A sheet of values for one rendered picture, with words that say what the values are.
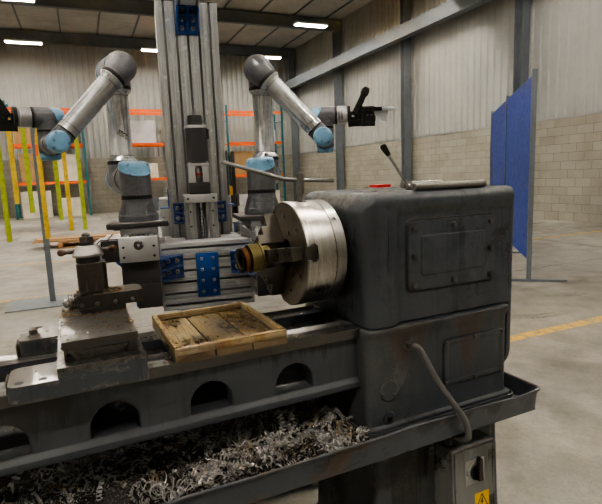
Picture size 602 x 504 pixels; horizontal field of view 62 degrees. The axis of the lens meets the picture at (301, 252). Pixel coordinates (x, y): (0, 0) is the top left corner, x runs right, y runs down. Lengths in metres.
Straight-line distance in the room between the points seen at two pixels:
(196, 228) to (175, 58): 0.70
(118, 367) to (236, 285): 0.93
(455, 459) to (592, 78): 12.00
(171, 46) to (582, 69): 11.88
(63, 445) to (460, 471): 1.16
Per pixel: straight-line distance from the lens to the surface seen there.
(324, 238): 1.39
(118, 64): 2.06
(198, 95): 2.22
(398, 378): 1.57
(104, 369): 1.21
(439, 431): 1.61
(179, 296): 2.03
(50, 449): 1.36
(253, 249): 1.44
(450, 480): 1.79
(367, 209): 1.39
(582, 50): 13.55
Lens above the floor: 1.31
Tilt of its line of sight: 9 degrees down
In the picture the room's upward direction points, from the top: 2 degrees counter-clockwise
